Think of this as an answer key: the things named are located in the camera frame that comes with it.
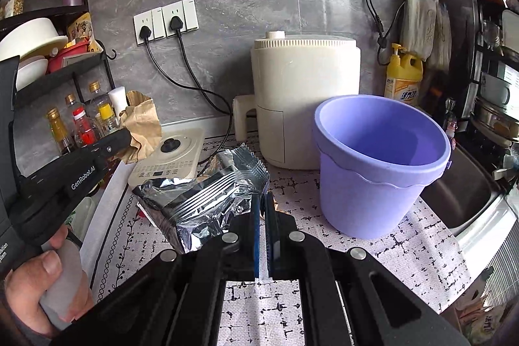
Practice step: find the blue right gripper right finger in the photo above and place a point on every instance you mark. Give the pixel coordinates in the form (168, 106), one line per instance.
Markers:
(272, 235)

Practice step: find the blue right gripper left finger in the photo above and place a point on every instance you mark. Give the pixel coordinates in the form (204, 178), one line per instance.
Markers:
(255, 236)

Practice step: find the silver foil snack bag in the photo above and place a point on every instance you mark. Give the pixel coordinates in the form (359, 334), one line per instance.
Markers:
(189, 212)

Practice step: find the brown paper bag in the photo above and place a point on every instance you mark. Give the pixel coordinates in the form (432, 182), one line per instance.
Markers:
(140, 118)

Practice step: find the person left hand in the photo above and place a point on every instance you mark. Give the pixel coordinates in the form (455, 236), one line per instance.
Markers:
(25, 286)

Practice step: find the dark soy sauce bottle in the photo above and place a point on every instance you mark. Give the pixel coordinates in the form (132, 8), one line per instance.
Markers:
(62, 136)

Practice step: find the white patterned table mat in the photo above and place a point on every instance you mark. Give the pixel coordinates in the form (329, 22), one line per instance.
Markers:
(420, 251)

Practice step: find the cream induction cooker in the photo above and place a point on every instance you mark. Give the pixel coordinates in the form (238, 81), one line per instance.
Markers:
(176, 156)

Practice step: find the red cap oil bottle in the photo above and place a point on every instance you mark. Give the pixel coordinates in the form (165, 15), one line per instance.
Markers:
(85, 129)

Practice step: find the yellow cap green label bottle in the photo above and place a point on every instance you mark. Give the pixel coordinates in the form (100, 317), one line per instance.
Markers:
(109, 121)

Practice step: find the black condiment shelf rack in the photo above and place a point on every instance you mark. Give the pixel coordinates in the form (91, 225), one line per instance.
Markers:
(62, 18)

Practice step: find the purple plastic bucket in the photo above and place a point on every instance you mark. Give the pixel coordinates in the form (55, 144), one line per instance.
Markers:
(376, 157)

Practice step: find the gold cap clear bottle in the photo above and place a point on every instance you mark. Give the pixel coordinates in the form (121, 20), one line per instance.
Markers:
(98, 98)

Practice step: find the cream air fryer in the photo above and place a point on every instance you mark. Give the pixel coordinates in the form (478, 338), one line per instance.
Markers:
(292, 75)

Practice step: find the white top oil dispenser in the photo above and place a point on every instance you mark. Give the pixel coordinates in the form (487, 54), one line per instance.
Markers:
(118, 100)

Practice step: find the red bowl on shelf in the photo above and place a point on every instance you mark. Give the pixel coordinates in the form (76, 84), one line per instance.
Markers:
(58, 62)

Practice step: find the white stacked bowls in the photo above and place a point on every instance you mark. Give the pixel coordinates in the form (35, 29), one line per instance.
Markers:
(37, 37)

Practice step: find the yellow detergent bottle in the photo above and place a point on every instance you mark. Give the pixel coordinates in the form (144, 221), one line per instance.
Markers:
(403, 76)

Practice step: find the stainless steel sink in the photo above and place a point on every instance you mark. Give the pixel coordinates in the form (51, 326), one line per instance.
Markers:
(462, 193)

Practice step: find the pink small bottle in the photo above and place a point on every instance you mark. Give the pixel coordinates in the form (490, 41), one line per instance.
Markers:
(450, 123)

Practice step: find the hanging white bags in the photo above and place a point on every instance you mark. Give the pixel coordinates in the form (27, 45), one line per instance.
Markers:
(426, 33)

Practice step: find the stainless steel pot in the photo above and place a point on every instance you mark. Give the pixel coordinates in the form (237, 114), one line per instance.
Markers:
(495, 120)

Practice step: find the black dish rack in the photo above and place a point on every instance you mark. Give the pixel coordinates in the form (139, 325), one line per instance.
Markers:
(496, 53)

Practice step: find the white enamel mug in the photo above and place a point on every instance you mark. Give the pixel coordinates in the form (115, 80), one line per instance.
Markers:
(494, 90)

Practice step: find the white wall socket panel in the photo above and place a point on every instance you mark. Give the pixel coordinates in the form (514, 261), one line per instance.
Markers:
(159, 20)

